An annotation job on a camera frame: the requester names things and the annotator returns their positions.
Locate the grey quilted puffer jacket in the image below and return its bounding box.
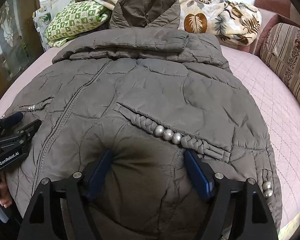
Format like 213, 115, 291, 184
6, 0, 282, 239

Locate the person's left hand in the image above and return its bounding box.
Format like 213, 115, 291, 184
0, 172, 13, 208

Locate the dark wooden glass door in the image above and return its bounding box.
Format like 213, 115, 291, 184
0, 0, 43, 99

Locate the pink quilted bed sheet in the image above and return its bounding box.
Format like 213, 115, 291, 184
5, 46, 300, 237

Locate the plastic wrapped item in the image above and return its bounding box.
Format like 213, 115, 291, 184
32, 5, 52, 51

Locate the green checkered pillow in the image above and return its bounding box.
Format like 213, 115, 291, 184
44, 0, 111, 47

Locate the striped beige sofa cushion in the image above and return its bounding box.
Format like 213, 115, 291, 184
260, 23, 300, 105

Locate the leaf pattern fleece blanket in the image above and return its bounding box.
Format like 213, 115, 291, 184
93, 0, 262, 46

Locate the maroon sofa armrest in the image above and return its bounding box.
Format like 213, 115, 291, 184
249, 0, 300, 56

